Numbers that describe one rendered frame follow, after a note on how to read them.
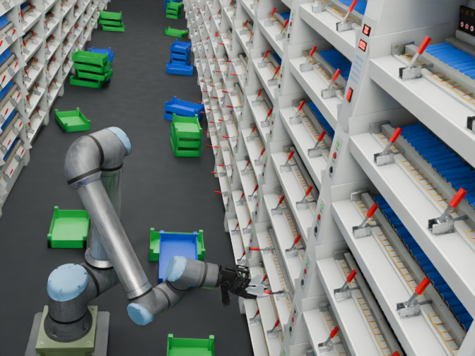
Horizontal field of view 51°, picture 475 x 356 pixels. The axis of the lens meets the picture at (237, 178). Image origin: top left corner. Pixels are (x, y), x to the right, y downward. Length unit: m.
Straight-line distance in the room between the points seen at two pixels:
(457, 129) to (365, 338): 0.59
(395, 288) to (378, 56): 0.53
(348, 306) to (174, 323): 1.27
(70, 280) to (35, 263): 0.78
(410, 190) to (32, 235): 2.33
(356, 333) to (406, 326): 0.26
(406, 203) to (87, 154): 1.07
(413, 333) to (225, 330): 1.52
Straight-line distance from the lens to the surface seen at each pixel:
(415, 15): 1.26
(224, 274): 1.79
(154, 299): 1.78
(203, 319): 2.50
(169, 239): 2.81
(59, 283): 2.05
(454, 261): 0.91
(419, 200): 1.05
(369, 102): 1.28
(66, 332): 2.18
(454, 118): 0.93
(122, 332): 2.42
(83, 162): 1.71
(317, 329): 1.55
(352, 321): 1.31
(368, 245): 1.23
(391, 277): 1.15
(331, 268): 1.46
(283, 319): 1.85
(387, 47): 1.25
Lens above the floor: 1.74
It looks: 28 degrees down
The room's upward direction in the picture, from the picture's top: 9 degrees clockwise
